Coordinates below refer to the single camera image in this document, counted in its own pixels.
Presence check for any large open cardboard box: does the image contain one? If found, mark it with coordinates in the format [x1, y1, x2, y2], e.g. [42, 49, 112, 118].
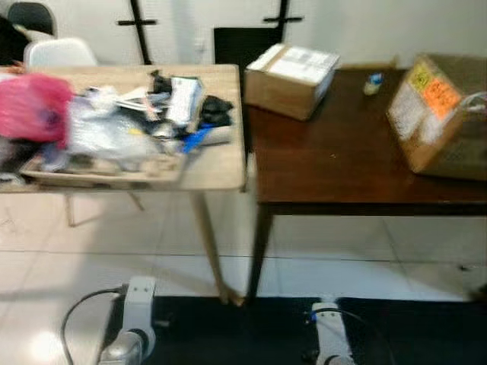
[386, 53, 487, 182]

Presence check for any small blue-capped bottle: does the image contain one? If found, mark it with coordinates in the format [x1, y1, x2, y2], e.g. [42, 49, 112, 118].
[364, 73, 384, 97]

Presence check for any dark brown wooden table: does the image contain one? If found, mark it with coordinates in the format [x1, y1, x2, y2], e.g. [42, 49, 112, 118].
[243, 68, 487, 305]

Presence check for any small white-labelled cardboard box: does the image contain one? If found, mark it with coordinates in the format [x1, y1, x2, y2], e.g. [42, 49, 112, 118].
[244, 43, 342, 122]

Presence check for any black stand pole with crossbar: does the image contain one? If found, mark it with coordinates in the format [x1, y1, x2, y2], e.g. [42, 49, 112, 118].
[263, 0, 304, 43]
[117, 0, 158, 66]

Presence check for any light wood table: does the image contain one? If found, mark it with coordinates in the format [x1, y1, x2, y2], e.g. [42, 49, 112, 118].
[0, 65, 249, 306]

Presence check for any black crumpled item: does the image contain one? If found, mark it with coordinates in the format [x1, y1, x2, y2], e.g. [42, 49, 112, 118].
[199, 95, 236, 129]

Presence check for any black flat panel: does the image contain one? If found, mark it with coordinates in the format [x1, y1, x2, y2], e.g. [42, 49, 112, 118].
[213, 27, 283, 70]

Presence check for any blue strip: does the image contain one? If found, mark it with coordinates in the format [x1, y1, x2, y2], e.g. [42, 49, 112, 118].
[182, 125, 215, 155]

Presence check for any dark blue carpet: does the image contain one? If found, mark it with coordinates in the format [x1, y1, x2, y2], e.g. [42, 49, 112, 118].
[107, 295, 487, 365]

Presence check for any white printed packet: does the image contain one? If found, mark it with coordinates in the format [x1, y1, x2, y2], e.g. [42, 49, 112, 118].
[165, 76, 205, 127]

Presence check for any small black gadget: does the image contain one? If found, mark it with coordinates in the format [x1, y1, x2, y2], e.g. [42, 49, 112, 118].
[148, 70, 175, 97]

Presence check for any clear bubble wrap bag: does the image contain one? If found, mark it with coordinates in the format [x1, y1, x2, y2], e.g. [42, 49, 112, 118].
[66, 95, 165, 165]

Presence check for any flat cardboard tray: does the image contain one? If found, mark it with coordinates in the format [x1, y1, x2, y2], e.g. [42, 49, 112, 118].
[19, 151, 188, 189]

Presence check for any white plastic wrapper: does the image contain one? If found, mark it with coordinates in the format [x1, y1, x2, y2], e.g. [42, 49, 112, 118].
[80, 85, 151, 116]

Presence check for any white plastic chair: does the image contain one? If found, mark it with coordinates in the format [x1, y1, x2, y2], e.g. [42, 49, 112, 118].
[23, 38, 99, 68]

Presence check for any pink plastic bag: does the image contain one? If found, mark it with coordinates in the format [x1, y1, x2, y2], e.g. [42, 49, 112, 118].
[0, 73, 75, 147]

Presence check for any black chair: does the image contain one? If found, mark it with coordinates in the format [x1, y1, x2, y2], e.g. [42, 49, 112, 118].
[6, 2, 57, 38]

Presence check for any black bag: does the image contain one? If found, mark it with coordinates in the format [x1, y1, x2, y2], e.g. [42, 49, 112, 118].
[0, 15, 32, 66]

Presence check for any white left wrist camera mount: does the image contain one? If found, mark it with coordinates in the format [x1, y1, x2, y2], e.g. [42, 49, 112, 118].
[122, 276, 158, 337]

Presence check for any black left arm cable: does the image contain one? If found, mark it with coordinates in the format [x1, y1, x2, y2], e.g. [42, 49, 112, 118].
[61, 284, 129, 365]

